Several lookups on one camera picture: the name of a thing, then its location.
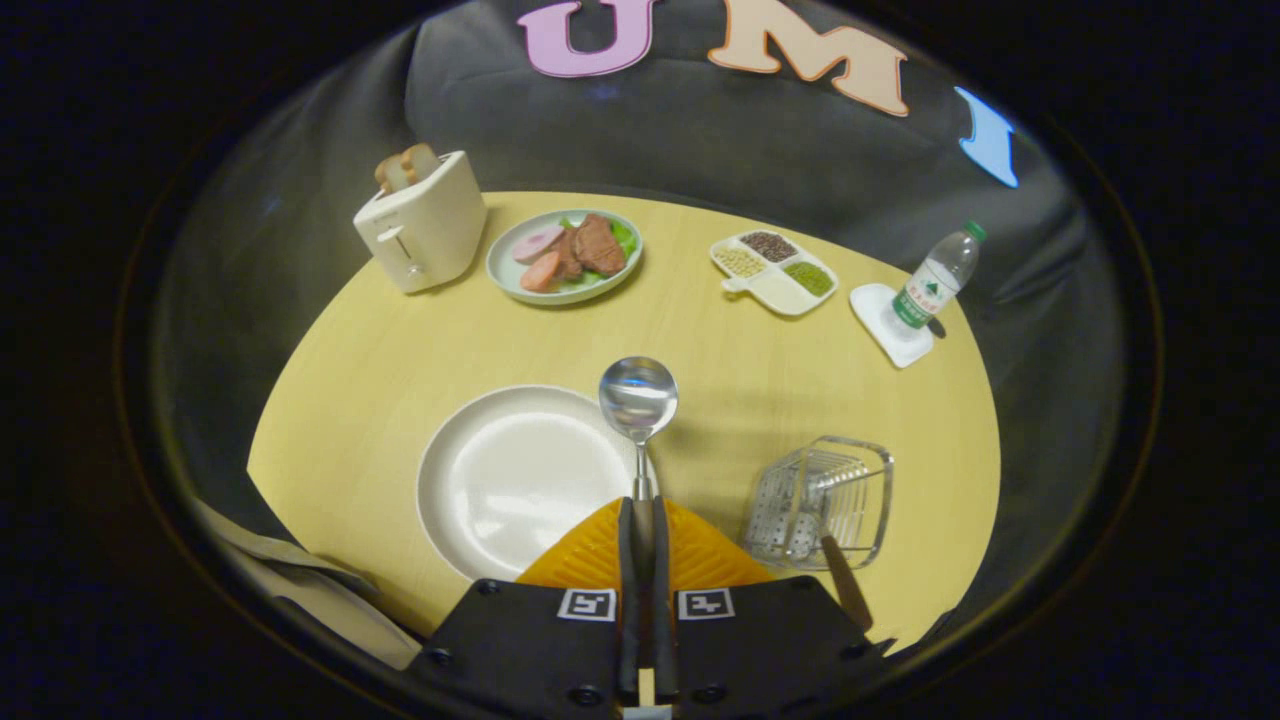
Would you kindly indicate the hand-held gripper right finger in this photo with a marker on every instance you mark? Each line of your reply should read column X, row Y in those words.
column 662, row 600

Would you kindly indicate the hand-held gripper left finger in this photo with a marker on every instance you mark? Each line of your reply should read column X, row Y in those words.
column 628, row 600

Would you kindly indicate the white dinner plate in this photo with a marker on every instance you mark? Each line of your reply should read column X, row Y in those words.
column 520, row 480

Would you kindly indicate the clear cutlery holder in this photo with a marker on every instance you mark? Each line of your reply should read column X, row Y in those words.
column 860, row 470

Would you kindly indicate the person's beige clothing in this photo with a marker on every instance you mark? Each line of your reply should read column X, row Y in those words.
column 300, row 595

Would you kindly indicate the white divided condiment dish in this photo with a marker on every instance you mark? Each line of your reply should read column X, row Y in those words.
column 780, row 293

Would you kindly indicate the orange pink sausage slice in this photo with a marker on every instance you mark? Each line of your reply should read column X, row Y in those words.
column 541, row 272

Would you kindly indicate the pale green food plate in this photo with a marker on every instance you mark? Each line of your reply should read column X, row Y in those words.
column 505, row 276

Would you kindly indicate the yellow beans portion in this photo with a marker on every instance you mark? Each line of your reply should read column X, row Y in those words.
column 740, row 262

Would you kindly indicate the small brown meat slice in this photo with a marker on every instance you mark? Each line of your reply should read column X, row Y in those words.
column 567, row 258

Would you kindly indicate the green beans portion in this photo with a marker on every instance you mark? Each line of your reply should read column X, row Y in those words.
column 809, row 278

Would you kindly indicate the large brown meat slice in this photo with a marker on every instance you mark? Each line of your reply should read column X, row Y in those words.
column 600, row 245

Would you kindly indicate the white square coaster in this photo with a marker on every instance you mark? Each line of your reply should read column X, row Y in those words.
column 872, row 310

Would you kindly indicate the green lettuce leaf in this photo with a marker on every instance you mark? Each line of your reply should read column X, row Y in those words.
column 625, row 238

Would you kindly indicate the pale pink sausage slice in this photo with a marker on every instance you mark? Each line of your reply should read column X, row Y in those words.
column 538, row 243

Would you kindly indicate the dark beans portion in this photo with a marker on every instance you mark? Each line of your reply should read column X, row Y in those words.
column 768, row 246

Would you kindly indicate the clear water bottle green cap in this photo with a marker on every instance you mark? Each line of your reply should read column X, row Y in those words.
column 925, row 290

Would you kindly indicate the white toaster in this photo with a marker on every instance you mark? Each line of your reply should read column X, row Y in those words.
column 435, row 230

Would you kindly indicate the toast slice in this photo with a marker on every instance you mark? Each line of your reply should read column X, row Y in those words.
column 420, row 162
column 392, row 172

